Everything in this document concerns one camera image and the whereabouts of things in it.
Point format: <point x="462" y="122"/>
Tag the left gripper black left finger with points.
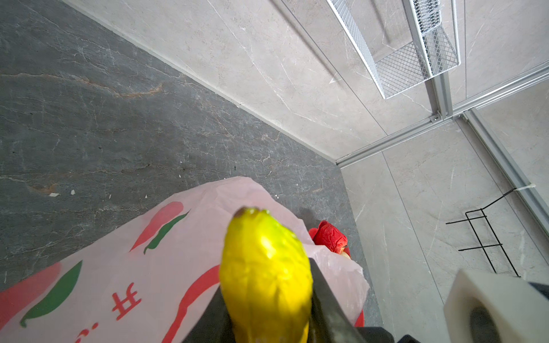
<point x="214" y="325"/>

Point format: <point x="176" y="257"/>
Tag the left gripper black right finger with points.
<point x="328" y="322"/>

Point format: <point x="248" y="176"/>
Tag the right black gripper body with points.
<point x="484" y="307"/>

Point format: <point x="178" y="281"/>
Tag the yellow fake banana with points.
<point x="265" y="279"/>

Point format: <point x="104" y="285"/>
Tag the pink plastic bag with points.
<point x="151" y="279"/>

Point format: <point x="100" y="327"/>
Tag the red flower-shaped plastic bowl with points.
<point x="332" y="238"/>

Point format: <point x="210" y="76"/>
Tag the black wire hook rack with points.
<point x="486" y="238"/>

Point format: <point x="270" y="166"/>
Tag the white wire mesh basket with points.
<point x="432" y="50"/>

